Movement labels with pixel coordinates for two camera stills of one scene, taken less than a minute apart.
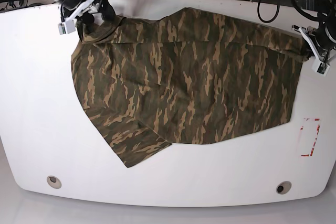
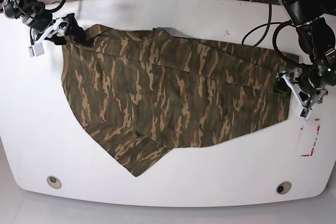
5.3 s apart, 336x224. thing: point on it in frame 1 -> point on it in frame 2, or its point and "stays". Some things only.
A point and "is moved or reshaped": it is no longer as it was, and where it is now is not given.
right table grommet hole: x=283 y=187 stays
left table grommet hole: x=54 y=182 stays
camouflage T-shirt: x=192 y=75 is moved or reshaped
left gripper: x=70 y=2 -> x=44 y=17
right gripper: x=321 y=36 -> x=310 y=80
